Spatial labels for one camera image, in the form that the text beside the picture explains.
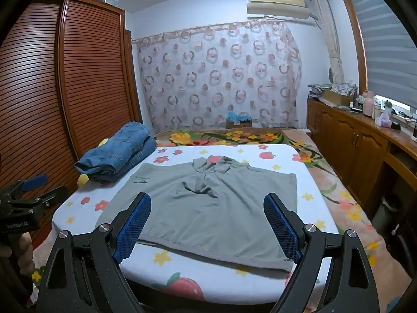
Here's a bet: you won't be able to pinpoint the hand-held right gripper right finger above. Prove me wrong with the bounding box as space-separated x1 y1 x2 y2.
262 192 382 313

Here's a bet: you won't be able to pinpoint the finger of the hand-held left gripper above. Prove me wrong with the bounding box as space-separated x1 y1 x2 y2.
31 185 70 208
11 173 49 194

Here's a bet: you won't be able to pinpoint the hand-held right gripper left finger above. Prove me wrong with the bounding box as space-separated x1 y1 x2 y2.
35 192 154 313

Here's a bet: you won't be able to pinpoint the grey-green pants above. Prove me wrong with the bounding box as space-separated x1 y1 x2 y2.
94 156 298 273

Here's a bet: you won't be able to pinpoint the person's left hand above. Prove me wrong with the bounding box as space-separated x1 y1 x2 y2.
13 233 36 279

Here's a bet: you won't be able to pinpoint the dark blue folded jeans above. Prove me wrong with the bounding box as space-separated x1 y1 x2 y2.
88 136 157 183

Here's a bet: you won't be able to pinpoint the light blue folded jeans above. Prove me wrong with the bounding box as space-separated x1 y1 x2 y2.
75 122 151 175

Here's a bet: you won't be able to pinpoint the white strawberry printed sheet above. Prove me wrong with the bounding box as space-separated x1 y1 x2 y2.
52 143 341 304

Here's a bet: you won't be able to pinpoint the dark trash bin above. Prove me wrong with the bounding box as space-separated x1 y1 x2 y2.
371 193 403 233

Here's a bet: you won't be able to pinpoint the wooden cabinet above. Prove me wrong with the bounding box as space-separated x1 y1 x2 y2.
306 99 417 235

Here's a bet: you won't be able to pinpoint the brown slatted wooden wardrobe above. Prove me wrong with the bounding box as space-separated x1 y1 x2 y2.
0 0 143 245

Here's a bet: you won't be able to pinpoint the cardboard box with blue items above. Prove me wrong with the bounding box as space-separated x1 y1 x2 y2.
226 111 253 130

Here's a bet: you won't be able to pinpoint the pile of patterned cloth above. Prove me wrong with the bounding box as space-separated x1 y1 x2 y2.
308 83 333 101

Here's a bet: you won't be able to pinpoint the open cardboard box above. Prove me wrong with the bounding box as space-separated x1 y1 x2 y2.
322 83 358 107

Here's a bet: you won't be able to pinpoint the pink tissue box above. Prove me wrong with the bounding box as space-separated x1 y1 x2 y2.
375 109 394 128

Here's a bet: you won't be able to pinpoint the pink bottle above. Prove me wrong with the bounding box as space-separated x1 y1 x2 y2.
363 90 376 118

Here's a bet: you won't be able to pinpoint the sheer circle patterned curtain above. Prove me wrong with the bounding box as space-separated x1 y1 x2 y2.
133 20 304 131

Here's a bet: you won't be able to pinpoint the tied beige curtain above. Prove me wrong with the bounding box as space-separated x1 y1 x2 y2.
308 0 346 86

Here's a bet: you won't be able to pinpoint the grey striped window blind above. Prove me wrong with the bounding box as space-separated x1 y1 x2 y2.
342 0 417 106

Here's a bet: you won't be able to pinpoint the white air conditioner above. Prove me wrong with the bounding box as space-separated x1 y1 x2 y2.
246 0 312 21

